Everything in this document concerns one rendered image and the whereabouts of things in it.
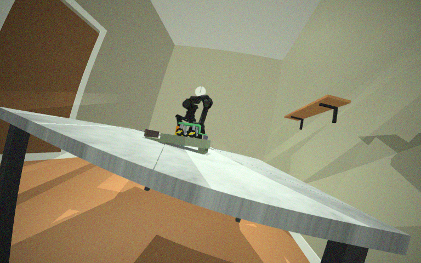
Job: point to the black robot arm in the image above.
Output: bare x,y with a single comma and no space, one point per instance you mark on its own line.
189,104

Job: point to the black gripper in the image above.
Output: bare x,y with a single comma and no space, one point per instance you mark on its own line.
189,116

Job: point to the pale green ramp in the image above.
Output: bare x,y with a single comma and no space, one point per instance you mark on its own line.
202,144

